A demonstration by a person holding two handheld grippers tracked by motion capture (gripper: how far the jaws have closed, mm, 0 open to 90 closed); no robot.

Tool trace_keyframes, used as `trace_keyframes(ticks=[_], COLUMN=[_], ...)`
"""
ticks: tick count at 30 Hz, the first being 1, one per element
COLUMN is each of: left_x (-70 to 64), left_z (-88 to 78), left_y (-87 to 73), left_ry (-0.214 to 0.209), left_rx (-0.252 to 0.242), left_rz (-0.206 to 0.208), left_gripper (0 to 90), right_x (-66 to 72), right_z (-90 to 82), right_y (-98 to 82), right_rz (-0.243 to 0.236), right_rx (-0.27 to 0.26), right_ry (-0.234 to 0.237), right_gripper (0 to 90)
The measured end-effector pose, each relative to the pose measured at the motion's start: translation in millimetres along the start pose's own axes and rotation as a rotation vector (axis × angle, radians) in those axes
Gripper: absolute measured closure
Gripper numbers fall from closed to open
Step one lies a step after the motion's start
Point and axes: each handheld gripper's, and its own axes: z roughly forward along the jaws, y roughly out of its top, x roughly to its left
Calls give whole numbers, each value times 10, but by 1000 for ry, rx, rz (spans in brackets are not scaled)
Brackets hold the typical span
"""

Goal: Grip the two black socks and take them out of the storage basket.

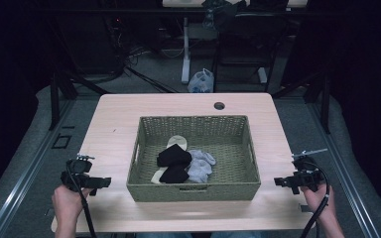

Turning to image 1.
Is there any person's right hand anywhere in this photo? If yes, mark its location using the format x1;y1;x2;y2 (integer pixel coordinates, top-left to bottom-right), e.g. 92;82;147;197
300;182;337;222

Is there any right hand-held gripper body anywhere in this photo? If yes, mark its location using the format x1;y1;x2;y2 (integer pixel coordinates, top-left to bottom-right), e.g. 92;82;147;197
291;148;329;193

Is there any person's left hand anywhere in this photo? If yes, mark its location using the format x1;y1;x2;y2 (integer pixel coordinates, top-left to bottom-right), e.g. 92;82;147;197
51;183;94;230

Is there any green woven basket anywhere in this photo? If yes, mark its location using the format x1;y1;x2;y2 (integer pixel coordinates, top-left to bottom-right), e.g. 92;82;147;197
126;114;262;203

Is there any black sock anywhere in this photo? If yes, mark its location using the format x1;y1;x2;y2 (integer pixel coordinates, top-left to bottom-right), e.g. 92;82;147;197
156;143;193;169
158;164;191;184

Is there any cream sock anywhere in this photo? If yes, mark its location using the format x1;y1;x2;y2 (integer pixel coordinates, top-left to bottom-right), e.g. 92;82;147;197
150;134;189;184

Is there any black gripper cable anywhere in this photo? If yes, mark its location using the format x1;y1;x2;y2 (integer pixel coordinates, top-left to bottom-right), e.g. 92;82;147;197
65;162;98;238
299;160;331;238

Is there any black chair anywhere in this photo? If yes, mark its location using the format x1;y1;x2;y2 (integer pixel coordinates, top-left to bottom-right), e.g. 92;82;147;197
212;12;291;93

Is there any aluminium floor rail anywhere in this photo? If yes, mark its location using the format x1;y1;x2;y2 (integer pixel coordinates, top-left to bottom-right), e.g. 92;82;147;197
0;98;77;238
307;98;381;238

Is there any light grey sock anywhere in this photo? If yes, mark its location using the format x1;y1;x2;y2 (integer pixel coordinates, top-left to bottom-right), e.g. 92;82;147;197
188;149;217;167
186;160;213;183

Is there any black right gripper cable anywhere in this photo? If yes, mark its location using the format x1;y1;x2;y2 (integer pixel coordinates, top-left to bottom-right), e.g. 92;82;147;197
299;160;331;238

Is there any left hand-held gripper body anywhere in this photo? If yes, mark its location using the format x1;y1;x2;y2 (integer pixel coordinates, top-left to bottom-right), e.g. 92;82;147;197
60;153;96;193

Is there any black metal stand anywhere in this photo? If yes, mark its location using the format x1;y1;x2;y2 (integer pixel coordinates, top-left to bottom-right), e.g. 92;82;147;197
271;70;332;135
47;68;110;132

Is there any bundle of black cables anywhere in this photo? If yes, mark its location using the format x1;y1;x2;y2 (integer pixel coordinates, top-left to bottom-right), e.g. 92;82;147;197
103;14;180;94

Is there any white plastic bag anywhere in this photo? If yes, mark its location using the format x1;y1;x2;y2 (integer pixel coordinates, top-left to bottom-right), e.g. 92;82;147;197
187;67;215;94

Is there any white desk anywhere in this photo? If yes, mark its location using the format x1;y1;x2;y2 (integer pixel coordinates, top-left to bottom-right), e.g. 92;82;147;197
162;0;310;9

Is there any dark bag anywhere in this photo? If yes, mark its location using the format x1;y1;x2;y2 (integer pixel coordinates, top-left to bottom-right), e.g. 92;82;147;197
200;0;248;32

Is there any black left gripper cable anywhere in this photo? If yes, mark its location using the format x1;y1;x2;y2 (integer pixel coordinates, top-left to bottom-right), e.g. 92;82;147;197
65;162;98;238

